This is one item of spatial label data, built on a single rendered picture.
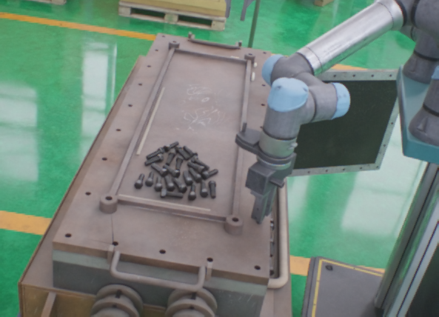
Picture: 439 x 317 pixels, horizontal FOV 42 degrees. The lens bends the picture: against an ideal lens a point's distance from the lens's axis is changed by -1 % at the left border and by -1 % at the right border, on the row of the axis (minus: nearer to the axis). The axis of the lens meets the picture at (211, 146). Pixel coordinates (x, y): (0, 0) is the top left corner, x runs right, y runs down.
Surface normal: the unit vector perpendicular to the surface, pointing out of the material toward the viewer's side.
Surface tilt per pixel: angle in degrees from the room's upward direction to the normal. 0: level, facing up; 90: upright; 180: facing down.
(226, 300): 90
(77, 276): 90
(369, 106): 90
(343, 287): 0
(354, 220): 0
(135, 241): 0
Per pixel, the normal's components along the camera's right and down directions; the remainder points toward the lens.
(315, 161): 0.31, 0.53
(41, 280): 0.14, -0.85
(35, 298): -0.09, 0.51
